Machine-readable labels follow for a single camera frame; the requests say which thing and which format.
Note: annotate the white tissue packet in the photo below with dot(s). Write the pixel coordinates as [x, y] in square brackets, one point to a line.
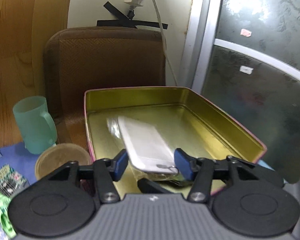
[147, 150]

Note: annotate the blue tablecloth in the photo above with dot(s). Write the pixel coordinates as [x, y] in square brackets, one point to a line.
[19, 158]

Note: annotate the green plastic mug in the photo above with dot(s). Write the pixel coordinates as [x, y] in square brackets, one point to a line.
[35, 124]

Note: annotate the green plastic wrapper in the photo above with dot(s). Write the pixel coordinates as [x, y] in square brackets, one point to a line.
[4, 219]

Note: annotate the small printed snack packet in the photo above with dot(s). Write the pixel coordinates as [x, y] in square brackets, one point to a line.
[11, 181]

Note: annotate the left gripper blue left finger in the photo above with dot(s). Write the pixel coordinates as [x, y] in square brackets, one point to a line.
[106, 171]

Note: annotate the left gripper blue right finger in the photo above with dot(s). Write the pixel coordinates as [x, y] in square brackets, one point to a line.
[202, 172]

